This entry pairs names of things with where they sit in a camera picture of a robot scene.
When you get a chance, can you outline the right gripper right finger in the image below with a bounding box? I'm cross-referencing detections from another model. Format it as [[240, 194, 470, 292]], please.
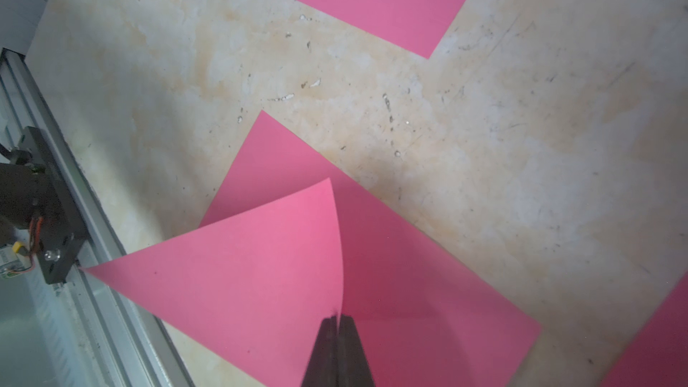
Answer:
[[337, 315, 376, 387]]

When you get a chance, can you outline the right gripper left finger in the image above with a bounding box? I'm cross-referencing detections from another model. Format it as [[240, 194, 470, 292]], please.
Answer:
[[301, 316, 339, 387]]

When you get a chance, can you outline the pink square paper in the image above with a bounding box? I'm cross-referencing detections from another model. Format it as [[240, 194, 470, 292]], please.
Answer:
[[601, 277, 687, 386]]

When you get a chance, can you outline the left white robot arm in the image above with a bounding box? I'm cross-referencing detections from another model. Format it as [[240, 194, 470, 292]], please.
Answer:
[[1, 145, 49, 229]]

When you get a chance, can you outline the front aluminium rail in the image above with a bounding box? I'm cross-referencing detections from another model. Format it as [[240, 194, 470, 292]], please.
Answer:
[[1, 49, 193, 386]]

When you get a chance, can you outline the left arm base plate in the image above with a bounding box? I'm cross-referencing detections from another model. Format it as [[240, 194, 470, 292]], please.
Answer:
[[19, 126, 89, 285]]

